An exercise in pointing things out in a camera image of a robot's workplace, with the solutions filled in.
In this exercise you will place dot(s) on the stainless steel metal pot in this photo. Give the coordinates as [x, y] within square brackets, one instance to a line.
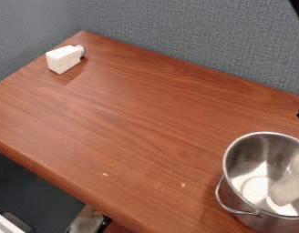
[255, 162]

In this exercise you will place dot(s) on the white plush mushroom toy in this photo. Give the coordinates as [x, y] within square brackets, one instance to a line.
[285, 191]

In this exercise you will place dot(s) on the white plastic bottle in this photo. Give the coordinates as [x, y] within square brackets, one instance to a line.
[63, 58]

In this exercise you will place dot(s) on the white object at corner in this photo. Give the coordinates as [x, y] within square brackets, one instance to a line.
[8, 227]

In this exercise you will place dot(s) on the table leg bracket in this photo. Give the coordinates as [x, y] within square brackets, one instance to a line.
[91, 221]

